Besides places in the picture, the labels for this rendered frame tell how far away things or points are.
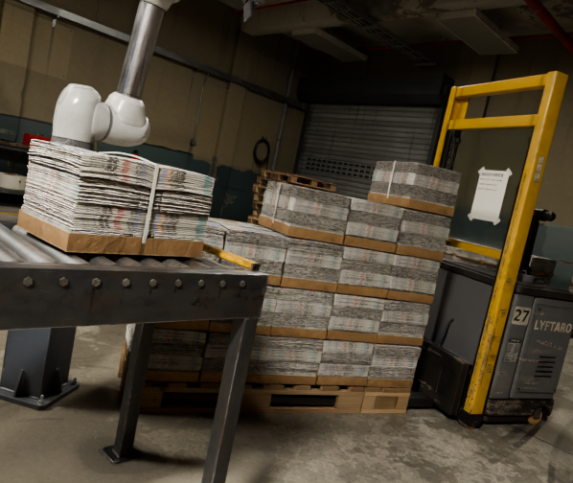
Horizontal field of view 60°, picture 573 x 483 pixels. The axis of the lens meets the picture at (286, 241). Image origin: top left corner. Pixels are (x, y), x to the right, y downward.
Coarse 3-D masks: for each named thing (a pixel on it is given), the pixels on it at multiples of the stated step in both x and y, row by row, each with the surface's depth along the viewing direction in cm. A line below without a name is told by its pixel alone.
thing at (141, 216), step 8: (152, 168) 120; (160, 168) 121; (144, 176) 118; (152, 176) 120; (160, 176) 122; (144, 184) 119; (160, 184) 122; (144, 192) 120; (160, 192) 123; (144, 200) 120; (160, 200) 123; (144, 208) 121; (152, 208) 122; (136, 216) 120; (144, 216) 122; (152, 216) 123; (136, 224) 120; (144, 224) 122; (152, 224) 124; (136, 232) 121; (152, 232) 125
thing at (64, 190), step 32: (32, 160) 123; (64, 160) 111; (96, 160) 109; (128, 160) 114; (32, 192) 124; (64, 192) 112; (96, 192) 111; (128, 192) 117; (64, 224) 111; (96, 224) 113; (128, 224) 119
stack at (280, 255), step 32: (224, 224) 220; (256, 256) 217; (288, 256) 223; (320, 256) 229; (352, 256) 236; (384, 256) 243; (288, 288) 226; (384, 288) 246; (224, 320) 216; (288, 320) 229; (320, 320) 235; (352, 320) 242; (128, 352) 222; (160, 352) 208; (192, 352) 214; (224, 352) 219; (256, 352) 225; (288, 352) 231; (320, 352) 237; (352, 352) 245; (160, 384) 212; (192, 384) 241; (256, 384) 243; (320, 384) 244
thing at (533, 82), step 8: (504, 80) 270; (512, 80) 265; (520, 80) 260; (528, 80) 255; (536, 80) 251; (544, 80) 246; (464, 88) 298; (472, 88) 291; (480, 88) 286; (488, 88) 280; (496, 88) 274; (504, 88) 269; (512, 88) 265; (520, 88) 260; (528, 88) 257; (536, 88) 255; (456, 96) 303; (464, 96) 299; (472, 96) 295; (480, 96) 291
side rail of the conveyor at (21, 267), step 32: (0, 288) 90; (32, 288) 93; (64, 288) 98; (96, 288) 102; (128, 288) 107; (160, 288) 113; (192, 288) 119; (224, 288) 126; (256, 288) 133; (0, 320) 91; (32, 320) 95; (64, 320) 99; (96, 320) 104; (128, 320) 109; (160, 320) 114; (192, 320) 121
